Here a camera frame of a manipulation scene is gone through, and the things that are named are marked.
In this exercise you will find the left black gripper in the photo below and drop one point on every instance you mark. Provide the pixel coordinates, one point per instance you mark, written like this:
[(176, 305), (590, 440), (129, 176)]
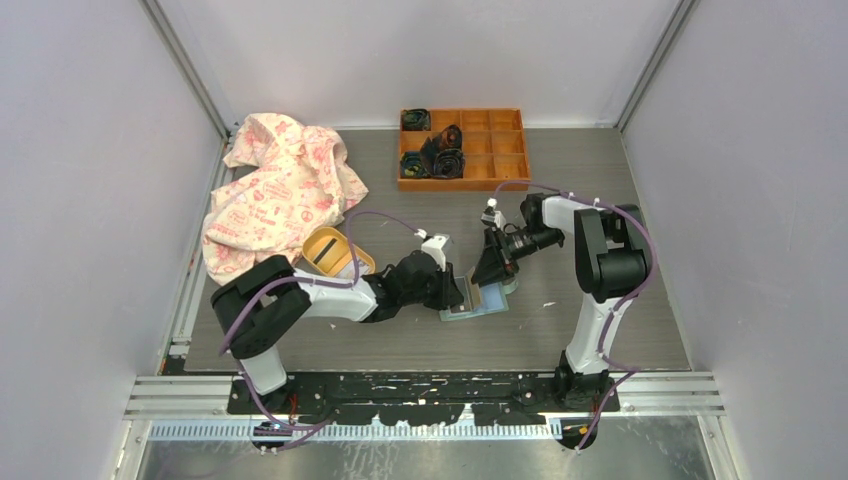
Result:
[(448, 292)]

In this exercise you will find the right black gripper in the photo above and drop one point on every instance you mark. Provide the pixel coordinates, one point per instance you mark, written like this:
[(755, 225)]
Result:
[(497, 261)]

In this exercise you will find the light green card holder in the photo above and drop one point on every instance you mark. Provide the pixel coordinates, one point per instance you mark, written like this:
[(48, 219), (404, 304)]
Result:
[(494, 301)]

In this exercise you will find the yellow oval tray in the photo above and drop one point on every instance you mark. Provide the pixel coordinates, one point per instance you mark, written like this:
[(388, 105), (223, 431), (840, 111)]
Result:
[(340, 255)]

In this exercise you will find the yellow credit card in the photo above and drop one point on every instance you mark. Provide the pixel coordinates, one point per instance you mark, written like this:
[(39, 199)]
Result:
[(474, 296)]

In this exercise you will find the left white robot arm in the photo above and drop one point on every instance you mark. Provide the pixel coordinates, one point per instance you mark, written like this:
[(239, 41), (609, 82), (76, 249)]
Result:
[(259, 307)]

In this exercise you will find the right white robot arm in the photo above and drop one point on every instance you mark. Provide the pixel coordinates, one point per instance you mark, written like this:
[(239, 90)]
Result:
[(614, 259)]

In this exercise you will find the dark rolled sock bottom-middle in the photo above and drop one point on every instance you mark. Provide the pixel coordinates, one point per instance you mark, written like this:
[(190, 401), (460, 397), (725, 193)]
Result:
[(448, 164)]

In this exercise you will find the orange compartment organizer box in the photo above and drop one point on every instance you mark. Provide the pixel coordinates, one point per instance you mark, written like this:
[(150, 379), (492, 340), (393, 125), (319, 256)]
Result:
[(494, 145)]

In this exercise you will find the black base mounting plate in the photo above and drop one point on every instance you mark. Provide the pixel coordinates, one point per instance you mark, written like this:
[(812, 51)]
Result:
[(432, 398)]

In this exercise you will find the dark rolled sock bottom-left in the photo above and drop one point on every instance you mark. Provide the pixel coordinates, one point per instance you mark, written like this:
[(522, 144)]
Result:
[(411, 166)]

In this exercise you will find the dark rolled sock middle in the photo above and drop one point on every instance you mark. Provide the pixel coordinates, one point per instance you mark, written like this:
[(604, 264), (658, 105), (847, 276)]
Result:
[(450, 138)]

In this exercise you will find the dark rolled sock top-left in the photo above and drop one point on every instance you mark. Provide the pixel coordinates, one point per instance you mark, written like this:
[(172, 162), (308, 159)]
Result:
[(417, 119)]

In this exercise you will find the pink patterned cloth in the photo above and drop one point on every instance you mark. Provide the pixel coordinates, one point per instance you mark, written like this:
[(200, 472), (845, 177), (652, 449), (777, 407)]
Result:
[(299, 181)]

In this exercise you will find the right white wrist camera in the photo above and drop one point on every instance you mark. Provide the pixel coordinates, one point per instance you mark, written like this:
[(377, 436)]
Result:
[(492, 217)]

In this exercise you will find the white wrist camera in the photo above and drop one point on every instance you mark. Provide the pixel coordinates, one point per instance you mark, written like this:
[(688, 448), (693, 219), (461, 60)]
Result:
[(438, 247), (492, 217)]

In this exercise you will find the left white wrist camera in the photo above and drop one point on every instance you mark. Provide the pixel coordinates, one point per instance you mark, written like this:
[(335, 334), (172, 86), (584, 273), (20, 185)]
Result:
[(438, 247)]

